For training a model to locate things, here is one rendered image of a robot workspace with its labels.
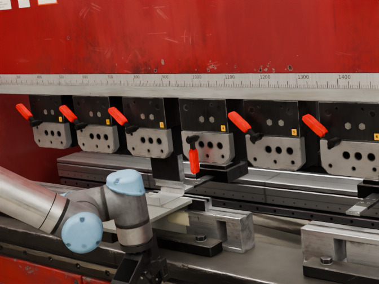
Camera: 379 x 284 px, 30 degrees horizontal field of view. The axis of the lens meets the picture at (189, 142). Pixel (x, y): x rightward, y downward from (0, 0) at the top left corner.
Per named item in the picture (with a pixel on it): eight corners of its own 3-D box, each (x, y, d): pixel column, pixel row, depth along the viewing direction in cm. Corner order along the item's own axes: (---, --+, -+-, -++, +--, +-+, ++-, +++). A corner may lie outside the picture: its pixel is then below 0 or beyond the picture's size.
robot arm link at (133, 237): (137, 230, 146) (105, 227, 150) (141, 251, 147) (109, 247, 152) (156, 216, 152) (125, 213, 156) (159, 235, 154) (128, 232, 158)
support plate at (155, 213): (74, 225, 181) (73, 222, 181) (142, 195, 201) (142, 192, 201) (125, 235, 170) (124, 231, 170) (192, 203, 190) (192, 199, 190)
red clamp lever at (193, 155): (189, 174, 179) (185, 137, 177) (198, 170, 182) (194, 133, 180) (194, 174, 178) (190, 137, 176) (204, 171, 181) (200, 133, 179)
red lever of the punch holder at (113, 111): (108, 106, 191) (130, 131, 188) (118, 103, 194) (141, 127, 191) (105, 111, 192) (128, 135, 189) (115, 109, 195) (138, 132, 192)
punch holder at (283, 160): (247, 166, 172) (241, 100, 168) (266, 158, 178) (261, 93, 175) (302, 171, 162) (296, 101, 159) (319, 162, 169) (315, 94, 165)
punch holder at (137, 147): (128, 155, 197) (120, 96, 193) (148, 147, 203) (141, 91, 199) (169, 159, 187) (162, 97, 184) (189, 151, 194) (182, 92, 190)
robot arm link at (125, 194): (100, 172, 151) (139, 164, 152) (109, 219, 154) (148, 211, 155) (102, 183, 144) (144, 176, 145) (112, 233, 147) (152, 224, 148)
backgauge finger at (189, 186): (163, 194, 202) (161, 177, 201) (216, 170, 222) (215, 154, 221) (196, 198, 195) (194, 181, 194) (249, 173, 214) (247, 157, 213)
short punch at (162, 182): (153, 186, 198) (149, 153, 196) (158, 183, 200) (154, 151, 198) (181, 189, 192) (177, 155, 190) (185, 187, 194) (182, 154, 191)
